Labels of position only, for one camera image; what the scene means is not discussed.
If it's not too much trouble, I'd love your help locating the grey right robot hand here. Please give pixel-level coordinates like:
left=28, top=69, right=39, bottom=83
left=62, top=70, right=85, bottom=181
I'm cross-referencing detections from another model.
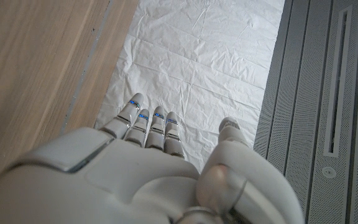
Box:
left=0, top=92, right=306, bottom=224

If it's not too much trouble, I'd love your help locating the wooden table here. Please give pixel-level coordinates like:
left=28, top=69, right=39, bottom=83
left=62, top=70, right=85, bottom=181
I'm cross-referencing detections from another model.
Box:
left=60, top=0, right=115, bottom=134

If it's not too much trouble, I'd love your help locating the white crumpled backdrop sheet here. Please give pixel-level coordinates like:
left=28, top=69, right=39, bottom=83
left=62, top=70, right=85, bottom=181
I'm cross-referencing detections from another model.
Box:
left=94, top=0, right=286, bottom=174

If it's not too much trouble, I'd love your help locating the round ceiling sensor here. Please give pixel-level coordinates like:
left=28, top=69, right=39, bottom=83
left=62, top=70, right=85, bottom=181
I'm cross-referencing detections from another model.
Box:
left=321, top=166, right=337, bottom=179

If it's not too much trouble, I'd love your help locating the long ceiling vent slot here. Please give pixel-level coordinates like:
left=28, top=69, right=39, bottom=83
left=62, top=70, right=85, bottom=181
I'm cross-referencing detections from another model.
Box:
left=323, top=4, right=354, bottom=158

